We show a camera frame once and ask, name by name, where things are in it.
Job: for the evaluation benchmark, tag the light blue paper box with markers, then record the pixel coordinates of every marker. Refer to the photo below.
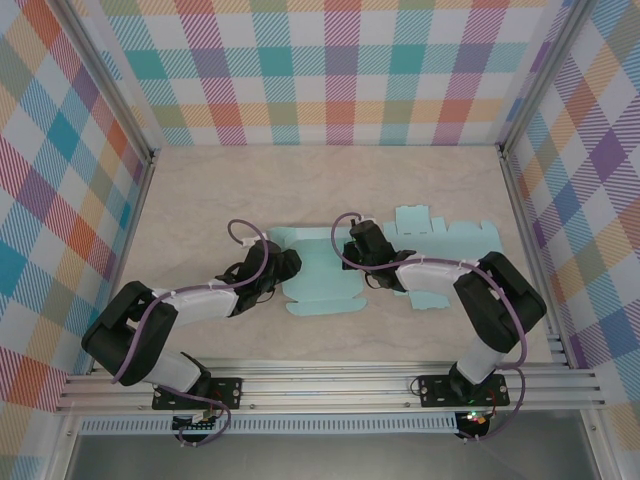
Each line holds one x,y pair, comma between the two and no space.
465,235
325,280

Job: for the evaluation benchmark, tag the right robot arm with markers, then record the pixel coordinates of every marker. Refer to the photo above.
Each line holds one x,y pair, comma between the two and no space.
500,300

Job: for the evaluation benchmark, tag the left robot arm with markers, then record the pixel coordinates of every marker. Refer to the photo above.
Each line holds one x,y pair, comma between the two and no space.
125,340

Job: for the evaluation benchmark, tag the grey metal panel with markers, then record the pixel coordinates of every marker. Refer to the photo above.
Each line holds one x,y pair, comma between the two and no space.
325,460

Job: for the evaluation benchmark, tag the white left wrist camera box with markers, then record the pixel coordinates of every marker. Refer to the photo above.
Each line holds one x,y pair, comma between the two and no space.
247,243

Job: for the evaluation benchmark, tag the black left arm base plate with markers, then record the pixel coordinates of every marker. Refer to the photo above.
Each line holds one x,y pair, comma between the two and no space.
227,392

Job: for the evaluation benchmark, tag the aluminium mounting rail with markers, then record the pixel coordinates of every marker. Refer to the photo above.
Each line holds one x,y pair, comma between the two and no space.
325,390

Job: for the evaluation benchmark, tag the aluminium side rail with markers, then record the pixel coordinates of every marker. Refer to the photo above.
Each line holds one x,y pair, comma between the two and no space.
142,200
515,200

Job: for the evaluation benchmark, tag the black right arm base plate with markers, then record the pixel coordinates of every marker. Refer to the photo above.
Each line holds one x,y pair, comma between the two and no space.
435,392

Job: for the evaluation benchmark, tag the aluminium frame post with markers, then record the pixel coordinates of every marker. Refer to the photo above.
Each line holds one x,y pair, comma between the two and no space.
100,70
545,70

